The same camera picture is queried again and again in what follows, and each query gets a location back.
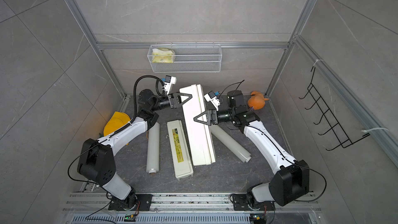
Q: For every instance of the closed white wrap dispenser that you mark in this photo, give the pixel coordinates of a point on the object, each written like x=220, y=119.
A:
x=181, y=159

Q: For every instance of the yellow wipes packet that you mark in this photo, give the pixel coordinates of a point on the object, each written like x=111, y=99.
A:
x=162, y=55

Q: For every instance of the orange plush toy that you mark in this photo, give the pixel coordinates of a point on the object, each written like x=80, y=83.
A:
x=257, y=101

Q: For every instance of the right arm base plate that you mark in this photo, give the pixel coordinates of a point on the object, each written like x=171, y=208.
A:
x=246, y=202

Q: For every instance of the wire mesh wall basket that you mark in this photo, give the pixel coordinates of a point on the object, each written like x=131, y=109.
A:
x=197, y=58

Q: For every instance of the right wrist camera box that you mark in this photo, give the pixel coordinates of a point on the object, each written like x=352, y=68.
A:
x=212, y=97

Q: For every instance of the black wire hook rack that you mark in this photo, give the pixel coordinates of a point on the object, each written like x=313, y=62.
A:
x=328, y=116

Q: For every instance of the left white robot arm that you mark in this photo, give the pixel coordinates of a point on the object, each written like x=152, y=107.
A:
x=96, y=161

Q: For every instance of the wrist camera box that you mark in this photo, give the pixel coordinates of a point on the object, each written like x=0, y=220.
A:
x=212, y=97
x=168, y=82

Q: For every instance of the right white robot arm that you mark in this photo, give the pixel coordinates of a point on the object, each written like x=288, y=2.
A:
x=291, y=177

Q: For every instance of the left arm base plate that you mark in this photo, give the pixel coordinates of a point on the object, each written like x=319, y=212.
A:
x=131, y=203

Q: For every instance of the white dispenser base tray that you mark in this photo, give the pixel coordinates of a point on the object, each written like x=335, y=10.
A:
x=199, y=136

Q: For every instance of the yellow bucket hat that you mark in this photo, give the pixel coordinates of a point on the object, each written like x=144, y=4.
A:
x=117, y=121

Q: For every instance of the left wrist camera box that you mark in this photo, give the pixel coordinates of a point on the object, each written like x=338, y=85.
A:
x=168, y=82

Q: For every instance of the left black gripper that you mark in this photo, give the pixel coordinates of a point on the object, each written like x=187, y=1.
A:
x=172, y=97

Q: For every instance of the white plastic wrap roll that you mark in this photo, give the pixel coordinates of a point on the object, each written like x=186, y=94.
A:
x=237, y=149
x=153, y=151

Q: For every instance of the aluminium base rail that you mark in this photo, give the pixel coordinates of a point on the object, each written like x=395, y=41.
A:
x=186, y=208

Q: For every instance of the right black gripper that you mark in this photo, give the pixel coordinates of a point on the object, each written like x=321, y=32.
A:
x=212, y=117

